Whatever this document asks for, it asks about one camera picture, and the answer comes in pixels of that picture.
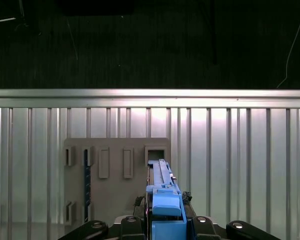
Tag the hard disk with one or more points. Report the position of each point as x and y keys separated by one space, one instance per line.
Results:
x=165 y=200

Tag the grey parts rack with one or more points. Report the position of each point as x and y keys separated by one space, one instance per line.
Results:
x=115 y=195

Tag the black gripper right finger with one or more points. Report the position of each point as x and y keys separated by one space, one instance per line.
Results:
x=202 y=227

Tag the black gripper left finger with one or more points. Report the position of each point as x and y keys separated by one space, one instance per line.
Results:
x=131 y=227

